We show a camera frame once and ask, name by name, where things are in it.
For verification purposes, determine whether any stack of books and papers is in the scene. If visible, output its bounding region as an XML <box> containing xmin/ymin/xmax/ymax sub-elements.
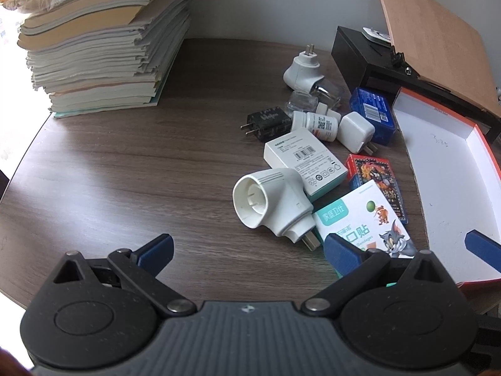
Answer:
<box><xmin>0</xmin><ymin>0</ymin><xmax>220</xmax><ymax>120</ymax></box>

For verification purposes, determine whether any clear glass refill bottle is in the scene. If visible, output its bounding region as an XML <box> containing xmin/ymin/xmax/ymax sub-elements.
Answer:
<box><xmin>311</xmin><ymin>77</ymin><xmax>344</xmax><ymax>106</ymax></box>

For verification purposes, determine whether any small white round device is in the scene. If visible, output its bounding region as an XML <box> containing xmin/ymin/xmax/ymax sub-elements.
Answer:
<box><xmin>362</xmin><ymin>27</ymin><xmax>392</xmax><ymax>44</ymax></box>

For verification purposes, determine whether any white cube charger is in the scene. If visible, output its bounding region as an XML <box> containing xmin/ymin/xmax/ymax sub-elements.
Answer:
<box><xmin>337</xmin><ymin>112</ymin><xmax>378</xmax><ymax>154</ymax></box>

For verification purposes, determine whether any small white plug-in heater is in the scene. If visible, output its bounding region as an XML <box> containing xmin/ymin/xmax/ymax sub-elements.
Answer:
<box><xmin>282</xmin><ymin>44</ymin><xmax>325</xmax><ymax>91</ymax></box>

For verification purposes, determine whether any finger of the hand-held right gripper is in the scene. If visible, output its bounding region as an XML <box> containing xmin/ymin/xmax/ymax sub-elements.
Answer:
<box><xmin>465</xmin><ymin>230</ymin><xmax>501</xmax><ymax>273</ymax></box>

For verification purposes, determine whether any white pill bottle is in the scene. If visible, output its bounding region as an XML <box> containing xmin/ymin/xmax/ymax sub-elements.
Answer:
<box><xmin>292</xmin><ymin>110</ymin><xmax>339</xmax><ymax>142</ymax></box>

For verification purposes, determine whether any light wooden board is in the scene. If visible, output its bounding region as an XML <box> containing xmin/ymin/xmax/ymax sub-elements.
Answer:
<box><xmin>373</xmin><ymin>0</ymin><xmax>501</xmax><ymax>118</ymax></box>

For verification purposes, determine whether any white and teal carton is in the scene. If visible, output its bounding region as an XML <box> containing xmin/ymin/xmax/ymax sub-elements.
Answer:
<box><xmin>263</xmin><ymin>127</ymin><xmax>349</xmax><ymax>198</ymax></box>

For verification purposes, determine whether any blue plastic box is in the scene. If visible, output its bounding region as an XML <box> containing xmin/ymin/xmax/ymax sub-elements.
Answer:
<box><xmin>349</xmin><ymin>87</ymin><xmax>398</xmax><ymax>145</ymax></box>

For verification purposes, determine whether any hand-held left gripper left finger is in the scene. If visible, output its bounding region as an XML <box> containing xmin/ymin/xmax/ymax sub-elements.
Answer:
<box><xmin>52</xmin><ymin>233</ymin><xmax>196</xmax><ymax>319</ymax></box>

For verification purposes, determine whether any glass bottle with white cap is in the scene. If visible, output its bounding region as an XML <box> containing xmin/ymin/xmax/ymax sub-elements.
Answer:
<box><xmin>287</xmin><ymin>91</ymin><xmax>342</xmax><ymax>120</ymax></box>

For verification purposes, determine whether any black charger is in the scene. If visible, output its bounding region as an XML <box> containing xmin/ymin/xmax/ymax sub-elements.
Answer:
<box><xmin>240</xmin><ymin>106</ymin><xmax>292</xmax><ymax>142</ymax></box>

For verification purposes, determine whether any black monitor stand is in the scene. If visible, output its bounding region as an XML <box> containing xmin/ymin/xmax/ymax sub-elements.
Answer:
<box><xmin>331</xmin><ymin>25</ymin><xmax>501</xmax><ymax>145</ymax></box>

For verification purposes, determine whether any red playing card box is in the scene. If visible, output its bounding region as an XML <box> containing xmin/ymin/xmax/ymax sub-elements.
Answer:
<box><xmin>345</xmin><ymin>154</ymin><xmax>410</xmax><ymax>225</ymax></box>

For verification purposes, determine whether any cartoon bandage box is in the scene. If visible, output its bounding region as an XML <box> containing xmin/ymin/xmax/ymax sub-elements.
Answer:
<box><xmin>312</xmin><ymin>181</ymin><xmax>417</xmax><ymax>261</ymax></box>

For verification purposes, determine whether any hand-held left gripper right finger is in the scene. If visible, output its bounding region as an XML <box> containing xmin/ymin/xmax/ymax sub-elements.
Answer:
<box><xmin>301</xmin><ymin>233</ymin><xmax>457</xmax><ymax>318</ymax></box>

